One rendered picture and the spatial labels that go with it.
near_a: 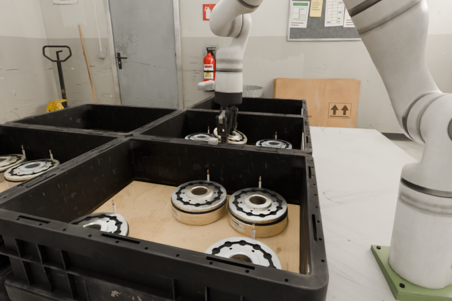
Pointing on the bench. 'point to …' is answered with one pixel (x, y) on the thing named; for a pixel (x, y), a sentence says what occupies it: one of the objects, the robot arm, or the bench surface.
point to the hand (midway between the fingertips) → (227, 140)
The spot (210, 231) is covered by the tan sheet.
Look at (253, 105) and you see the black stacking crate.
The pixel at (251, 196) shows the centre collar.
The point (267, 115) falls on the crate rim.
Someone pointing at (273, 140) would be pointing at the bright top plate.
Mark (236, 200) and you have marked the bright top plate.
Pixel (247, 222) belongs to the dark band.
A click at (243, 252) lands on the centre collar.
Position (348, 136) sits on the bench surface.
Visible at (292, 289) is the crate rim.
